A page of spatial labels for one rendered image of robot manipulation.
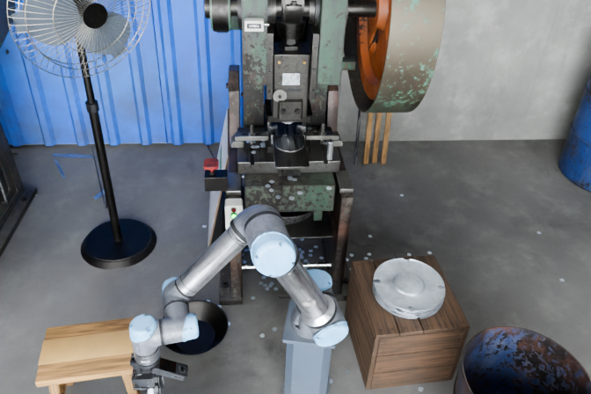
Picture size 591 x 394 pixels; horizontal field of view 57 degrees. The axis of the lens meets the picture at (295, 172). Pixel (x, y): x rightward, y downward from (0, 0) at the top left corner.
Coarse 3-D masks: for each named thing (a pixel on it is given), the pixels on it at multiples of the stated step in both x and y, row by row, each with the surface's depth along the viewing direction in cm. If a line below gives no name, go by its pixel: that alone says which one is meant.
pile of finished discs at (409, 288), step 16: (384, 272) 228; (400, 272) 228; (416, 272) 228; (432, 272) 229; (384, 288) 220; (400, 288) 219; (416, 288) 220; (432, 288) 221; (384, 304) 216; (400, 304) 213; (416, 304) 214; (432, 304) 214
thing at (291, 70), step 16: (288, 48) 219; (304, 48) 221; (288, 64) 218; (304, 64) 219; (288, 80) 222; (304, 80) 222; (288, 96) 226; (304, 96) 227; (272, 112) 230; (288, 112) 227; (304, 112) 231
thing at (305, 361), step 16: (288, 304) 204; (288, 320) 198; (288, 336) 192; (288, 352) 199; (304, 352) 195; (320, 352) 194; (288, 368) 204; (304, 368) 200; (320, 368) 199; (288, 384) 209; (304, 384) 206; (320, 384) 205
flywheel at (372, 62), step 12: (384, 0) 209; (384, 12) 209; (360, 24) 246; (372, 24) 221; (384, 24) 213; (360, 36) 246; (372, 36) 236; (384, 36) 215; (360, 48) 245; (372, 48) 236; (384, 48) 216; (360, 60) 245; (372, 60) 237; (384, 60) 216; (360, 72) 246; (372, 72) 235; (372, 84) 223; (372, 96) 223
